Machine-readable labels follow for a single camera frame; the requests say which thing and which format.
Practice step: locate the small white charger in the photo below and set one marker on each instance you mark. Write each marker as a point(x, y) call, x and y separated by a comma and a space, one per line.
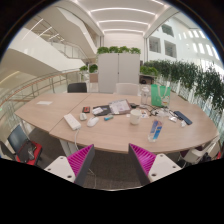
point(83, 116)

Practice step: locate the white computer mouse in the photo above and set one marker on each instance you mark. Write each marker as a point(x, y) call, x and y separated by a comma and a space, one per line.
point(92, 121)

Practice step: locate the ceiling light strips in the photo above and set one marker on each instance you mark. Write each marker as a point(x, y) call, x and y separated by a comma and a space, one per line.
point(122, 22)

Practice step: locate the wood-topped glass railing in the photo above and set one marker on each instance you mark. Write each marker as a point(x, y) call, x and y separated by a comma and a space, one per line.
point(33, 85)

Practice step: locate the small black case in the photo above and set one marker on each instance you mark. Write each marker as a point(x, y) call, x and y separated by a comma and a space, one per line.
point(134, 105)

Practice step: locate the white cabinet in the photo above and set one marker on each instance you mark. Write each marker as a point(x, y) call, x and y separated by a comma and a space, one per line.
point(118, 71)

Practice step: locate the white card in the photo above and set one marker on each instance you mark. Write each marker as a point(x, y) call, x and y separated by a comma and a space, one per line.
point(97, 111)

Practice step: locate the black chair with red seat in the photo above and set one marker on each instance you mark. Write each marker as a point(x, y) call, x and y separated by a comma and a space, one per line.
point(20, 141)

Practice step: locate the clear jar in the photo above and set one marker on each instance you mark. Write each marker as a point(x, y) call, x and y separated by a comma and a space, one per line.
point(144, 96)

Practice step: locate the black folder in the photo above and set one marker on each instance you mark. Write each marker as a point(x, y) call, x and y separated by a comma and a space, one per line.
point(106, 110)

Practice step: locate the green plants on cabinet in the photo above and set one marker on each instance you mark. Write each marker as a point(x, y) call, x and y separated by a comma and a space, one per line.
point(118, 50)

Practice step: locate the flat white box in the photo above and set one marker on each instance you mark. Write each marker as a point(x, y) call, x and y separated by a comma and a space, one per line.
point(173, 119)

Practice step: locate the green tote bag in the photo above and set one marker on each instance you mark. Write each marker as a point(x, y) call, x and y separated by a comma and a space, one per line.
point(160, 95)

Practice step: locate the white swivel chair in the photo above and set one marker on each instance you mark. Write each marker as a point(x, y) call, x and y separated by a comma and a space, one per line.
point(196, 155)

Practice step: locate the potted green plants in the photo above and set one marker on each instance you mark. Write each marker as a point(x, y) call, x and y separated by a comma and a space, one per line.
point(93, 68)

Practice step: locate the small dark red box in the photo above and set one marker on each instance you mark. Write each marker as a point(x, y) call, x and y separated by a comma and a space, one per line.
point(86, 109)

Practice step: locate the white mug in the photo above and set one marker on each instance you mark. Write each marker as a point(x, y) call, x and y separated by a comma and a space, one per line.
point(135, 117)

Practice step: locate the white paper sheet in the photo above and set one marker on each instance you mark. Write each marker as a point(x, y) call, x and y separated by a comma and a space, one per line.
point(44, 103)

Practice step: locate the dark blue keyboard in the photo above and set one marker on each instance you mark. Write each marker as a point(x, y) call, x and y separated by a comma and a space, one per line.
point(182, 117)

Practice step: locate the white power strip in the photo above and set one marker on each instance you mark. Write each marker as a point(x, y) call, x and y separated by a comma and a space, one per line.
point(72, 121)

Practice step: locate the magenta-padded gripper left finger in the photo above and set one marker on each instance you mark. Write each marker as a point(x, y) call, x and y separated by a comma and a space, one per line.
point(63, 166)

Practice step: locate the black office chair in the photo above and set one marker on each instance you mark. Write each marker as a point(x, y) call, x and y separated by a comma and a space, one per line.
point(77, 87)

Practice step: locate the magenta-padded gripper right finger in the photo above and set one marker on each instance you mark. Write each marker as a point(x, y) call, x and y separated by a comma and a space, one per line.
point(161, 166)

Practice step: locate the small blue-green tube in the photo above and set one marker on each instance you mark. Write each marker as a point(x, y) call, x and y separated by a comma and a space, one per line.
point(108, 117)

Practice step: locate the clear blue-labelled water bottle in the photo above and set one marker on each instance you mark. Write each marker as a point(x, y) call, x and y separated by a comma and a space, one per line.
point(155, 130)

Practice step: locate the green hedge planter row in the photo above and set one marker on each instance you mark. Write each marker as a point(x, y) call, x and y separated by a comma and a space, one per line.
point(186, 75)

